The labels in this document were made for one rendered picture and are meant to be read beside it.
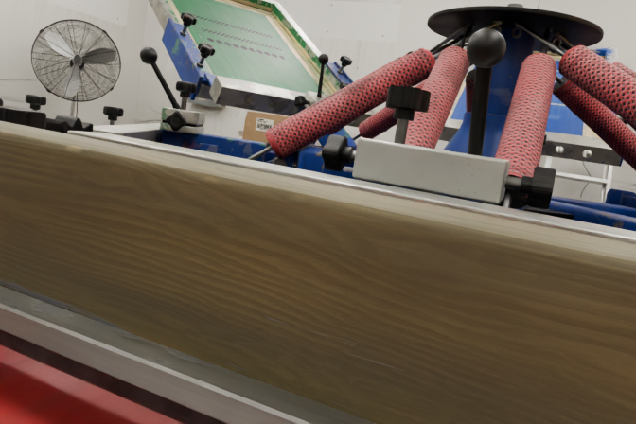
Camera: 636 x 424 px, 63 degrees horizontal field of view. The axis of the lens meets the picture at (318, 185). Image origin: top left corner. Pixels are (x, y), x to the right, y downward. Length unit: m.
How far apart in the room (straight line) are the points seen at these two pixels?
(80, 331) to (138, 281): 0.03
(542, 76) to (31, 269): 0.68
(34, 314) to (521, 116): 0.59
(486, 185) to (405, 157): 0.07
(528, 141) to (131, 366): 0.54
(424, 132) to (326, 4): 4.19
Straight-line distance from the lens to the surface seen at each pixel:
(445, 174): 0.44
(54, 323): 0.22
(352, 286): 0.16
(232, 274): 0.18
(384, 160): 0.45
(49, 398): 0.25
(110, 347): 0.20
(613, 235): 0.38
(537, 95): 0.74
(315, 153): 0.84
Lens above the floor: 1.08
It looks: 6 degrees down
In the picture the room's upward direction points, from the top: 9 degrees clockwise
